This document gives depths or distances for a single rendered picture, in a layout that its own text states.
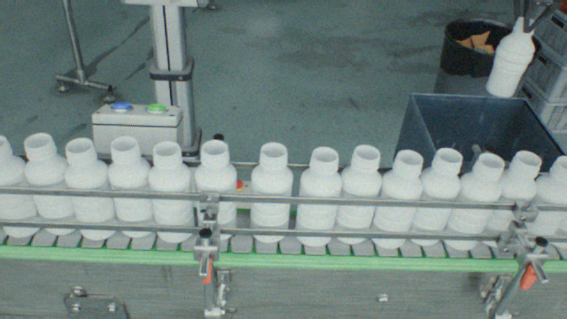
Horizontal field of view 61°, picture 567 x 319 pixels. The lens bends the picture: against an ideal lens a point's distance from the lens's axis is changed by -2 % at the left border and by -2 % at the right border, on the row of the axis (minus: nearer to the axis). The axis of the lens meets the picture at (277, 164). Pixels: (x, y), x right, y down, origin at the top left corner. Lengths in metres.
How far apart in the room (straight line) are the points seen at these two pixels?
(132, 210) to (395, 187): 0.38
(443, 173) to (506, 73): 0.44
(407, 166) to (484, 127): 0.75
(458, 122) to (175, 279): 0.88
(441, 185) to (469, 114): 0.66
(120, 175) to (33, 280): 0.26
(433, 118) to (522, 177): 0.61
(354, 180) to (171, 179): 0.26
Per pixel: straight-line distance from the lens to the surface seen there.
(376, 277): 0.81
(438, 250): 0.82
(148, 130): 0.83
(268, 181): 0.68
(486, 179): 0.74
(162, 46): 1.30
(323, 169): 0.67
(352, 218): 0.74
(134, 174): 0.71
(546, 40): 3.13
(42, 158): 0.73
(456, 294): 0.88
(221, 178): 0.68
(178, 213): 0.72
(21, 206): 0.80
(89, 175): 0.72
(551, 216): 0.83
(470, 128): 1.41
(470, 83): 2.46
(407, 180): 0.71
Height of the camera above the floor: 1.58
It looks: 40 degrees down
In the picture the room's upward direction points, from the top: 4 degrees clockwise
